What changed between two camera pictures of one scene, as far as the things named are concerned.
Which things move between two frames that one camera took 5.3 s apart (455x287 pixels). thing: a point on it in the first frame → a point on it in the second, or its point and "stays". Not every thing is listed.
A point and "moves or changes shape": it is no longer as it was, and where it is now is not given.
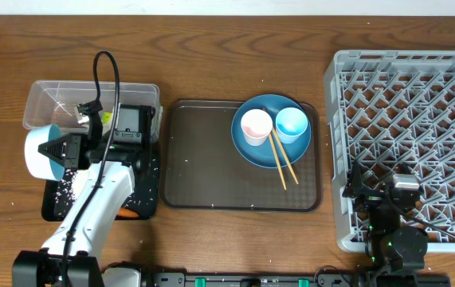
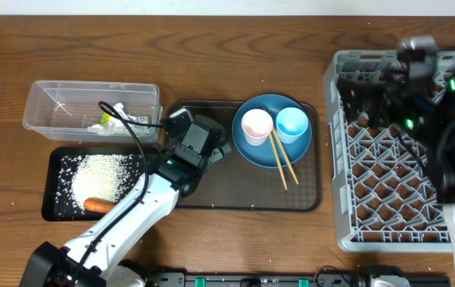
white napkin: (84, 119) moves or changes shape
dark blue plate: (262, 155) stays
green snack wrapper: (106, 117) stays
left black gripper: (80, 145) → (219, 151)
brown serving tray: (202, 171) stays
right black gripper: (369, 198) → (380, 92)
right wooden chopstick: (284, 155) stays
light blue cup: (291, 123) stays
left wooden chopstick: (277, 162) stays
